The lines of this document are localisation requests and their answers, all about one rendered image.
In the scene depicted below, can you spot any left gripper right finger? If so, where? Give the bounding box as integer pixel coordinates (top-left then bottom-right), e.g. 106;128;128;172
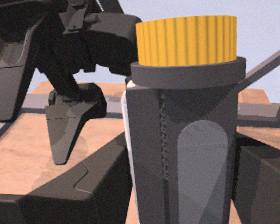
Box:
231;132;280;224

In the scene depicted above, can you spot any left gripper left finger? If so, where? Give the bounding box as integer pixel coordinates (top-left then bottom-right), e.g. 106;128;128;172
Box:
0;131;133;224

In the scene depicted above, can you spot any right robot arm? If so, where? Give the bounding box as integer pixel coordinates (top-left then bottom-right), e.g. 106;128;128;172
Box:
68;0;142;77

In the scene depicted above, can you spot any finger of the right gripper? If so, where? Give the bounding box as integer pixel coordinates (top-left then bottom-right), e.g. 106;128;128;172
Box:
45;102;102;165
0;0;65;123

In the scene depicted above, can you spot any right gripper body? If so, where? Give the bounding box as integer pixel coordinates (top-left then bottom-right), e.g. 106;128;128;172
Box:
36;0;107;119

